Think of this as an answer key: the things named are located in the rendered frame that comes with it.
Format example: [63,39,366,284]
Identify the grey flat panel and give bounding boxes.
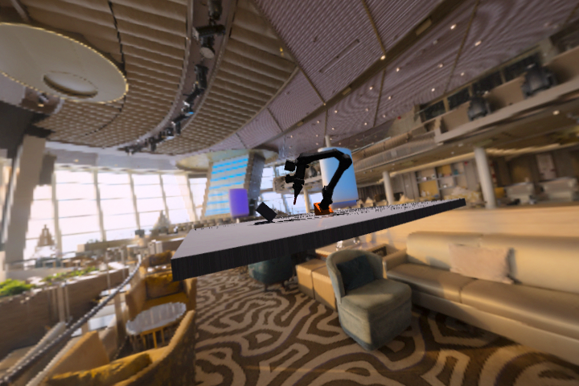
[254,202,277,225]

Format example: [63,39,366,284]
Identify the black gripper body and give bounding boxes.
[293,172,305,186]

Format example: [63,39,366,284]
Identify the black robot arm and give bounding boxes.
[284,149,352,210]

